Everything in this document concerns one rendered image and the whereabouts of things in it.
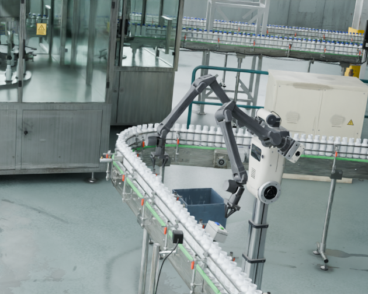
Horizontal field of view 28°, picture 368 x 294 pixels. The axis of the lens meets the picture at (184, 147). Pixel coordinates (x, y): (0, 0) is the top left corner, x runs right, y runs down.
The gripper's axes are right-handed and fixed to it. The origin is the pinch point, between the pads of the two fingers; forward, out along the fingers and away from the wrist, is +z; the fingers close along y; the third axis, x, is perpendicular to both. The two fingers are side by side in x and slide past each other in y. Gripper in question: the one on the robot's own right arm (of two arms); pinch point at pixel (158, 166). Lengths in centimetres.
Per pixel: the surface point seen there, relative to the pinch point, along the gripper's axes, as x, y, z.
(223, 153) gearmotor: -104, -95, 26
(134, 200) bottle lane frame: -29.9, 3.7, 36.0
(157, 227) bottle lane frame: 21.1, 3.8, 33.4
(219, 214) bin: -8, -52, 39
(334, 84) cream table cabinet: -283, -310, 4
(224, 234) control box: 70, -19, 17
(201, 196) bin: -38, -50, 37
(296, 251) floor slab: -109, -185, 123
